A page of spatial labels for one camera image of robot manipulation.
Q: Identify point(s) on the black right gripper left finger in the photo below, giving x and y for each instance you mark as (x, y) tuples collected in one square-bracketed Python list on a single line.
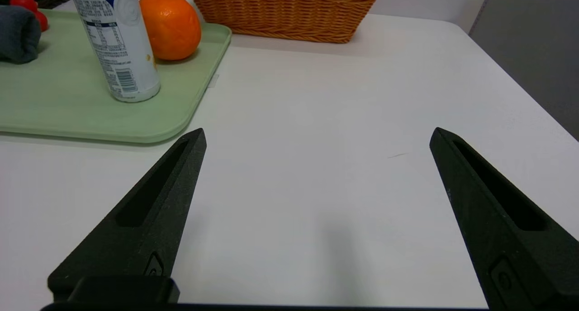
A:
[(149, 211)]

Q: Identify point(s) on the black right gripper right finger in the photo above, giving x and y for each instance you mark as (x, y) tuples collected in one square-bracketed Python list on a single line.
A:
[(497, 229)]

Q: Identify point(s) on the blue and white bottle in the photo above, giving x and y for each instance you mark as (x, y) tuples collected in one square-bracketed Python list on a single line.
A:
[(122, 44)]

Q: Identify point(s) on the orange fruit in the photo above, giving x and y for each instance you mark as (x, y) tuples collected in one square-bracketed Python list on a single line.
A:
[(174, 26)]

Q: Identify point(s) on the orange wicker basket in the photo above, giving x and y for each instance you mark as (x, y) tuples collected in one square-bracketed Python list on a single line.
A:
[(289, 10)]

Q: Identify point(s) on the light green plastic tray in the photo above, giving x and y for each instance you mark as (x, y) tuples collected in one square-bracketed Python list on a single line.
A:
[(63, 103)]

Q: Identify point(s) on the grey rolled towel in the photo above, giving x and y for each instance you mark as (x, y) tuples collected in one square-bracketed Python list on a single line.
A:
[(16, 35)]

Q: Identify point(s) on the red rubber duck toy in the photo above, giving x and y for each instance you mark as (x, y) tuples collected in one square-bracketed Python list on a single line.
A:
[(25, 2)]

